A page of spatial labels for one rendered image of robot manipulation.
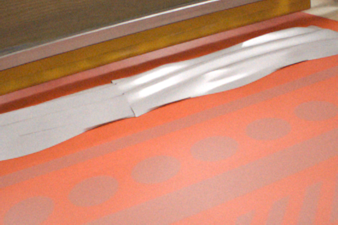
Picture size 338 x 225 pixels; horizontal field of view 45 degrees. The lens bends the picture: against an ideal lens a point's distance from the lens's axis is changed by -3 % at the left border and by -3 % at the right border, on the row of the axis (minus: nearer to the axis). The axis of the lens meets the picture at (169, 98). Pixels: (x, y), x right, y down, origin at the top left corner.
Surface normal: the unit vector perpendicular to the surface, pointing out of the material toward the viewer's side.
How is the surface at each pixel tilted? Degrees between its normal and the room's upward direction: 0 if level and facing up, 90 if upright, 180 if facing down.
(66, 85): 0
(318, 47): 39
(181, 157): 0
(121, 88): 34
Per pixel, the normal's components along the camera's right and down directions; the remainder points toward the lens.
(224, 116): -0.18, -0.91
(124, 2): 0.33, 0.31
